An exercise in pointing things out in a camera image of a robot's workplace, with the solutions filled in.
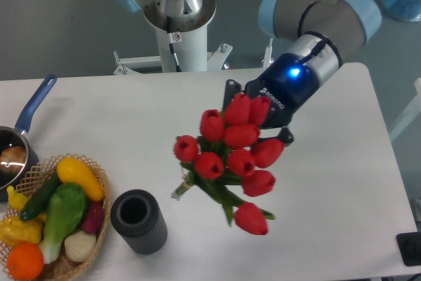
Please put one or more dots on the woven wicker basket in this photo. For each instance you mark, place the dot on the woven wicker basket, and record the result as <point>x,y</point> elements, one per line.
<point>64,268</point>

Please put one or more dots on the green bok choy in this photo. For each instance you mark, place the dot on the green bok choy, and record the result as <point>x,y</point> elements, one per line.
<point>65,210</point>

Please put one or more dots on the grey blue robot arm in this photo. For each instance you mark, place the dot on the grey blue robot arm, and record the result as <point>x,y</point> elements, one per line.
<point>323,33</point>

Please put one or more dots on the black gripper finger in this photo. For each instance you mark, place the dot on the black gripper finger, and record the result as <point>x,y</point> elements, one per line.
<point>232,88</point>
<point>285,136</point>

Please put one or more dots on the orange fruit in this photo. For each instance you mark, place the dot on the orange fruit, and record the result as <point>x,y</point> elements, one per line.
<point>25,261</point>

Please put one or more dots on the dark grey ribbed vase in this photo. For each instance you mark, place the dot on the dark grey ribbed vase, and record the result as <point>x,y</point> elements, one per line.
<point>137,218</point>

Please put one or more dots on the yellow banana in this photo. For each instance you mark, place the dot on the yellow banana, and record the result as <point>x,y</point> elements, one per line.
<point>16,200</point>

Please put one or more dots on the purple red radish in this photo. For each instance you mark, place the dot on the purple red radish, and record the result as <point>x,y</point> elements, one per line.
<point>94,218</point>

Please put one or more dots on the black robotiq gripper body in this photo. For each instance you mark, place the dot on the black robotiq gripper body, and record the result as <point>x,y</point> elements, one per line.
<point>288,83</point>

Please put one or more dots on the blue handled saucepan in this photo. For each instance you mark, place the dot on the blue handled saucepan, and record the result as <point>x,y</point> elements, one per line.
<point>16,136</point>

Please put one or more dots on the yellow bell pepper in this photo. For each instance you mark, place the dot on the yellow bell pepper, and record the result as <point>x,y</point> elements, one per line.
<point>14,231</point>

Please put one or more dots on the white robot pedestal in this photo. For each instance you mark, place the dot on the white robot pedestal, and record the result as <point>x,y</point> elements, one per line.
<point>181,29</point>

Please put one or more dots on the white frame at right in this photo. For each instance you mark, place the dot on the white frame at right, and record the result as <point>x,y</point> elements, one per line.
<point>407,115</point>

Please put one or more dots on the dark green cucumber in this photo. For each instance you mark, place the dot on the dark green cucumber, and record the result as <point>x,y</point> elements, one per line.
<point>40,199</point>

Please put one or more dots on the red tulip bouquet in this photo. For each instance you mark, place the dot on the red tulip bouquet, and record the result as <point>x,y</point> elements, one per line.
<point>229,152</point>

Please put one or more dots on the yellow squash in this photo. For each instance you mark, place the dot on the yellow squash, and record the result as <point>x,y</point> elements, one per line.
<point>70,169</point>

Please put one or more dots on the brown bread roll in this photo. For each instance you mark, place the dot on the brown bread roll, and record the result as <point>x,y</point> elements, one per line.
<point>13,157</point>

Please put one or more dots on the white garlic bulb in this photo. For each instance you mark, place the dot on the white garlic bulb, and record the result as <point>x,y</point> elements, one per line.
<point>79,245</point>

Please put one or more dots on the black device at edge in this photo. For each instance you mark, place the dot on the black device at edge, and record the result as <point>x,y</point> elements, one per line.
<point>409,246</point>

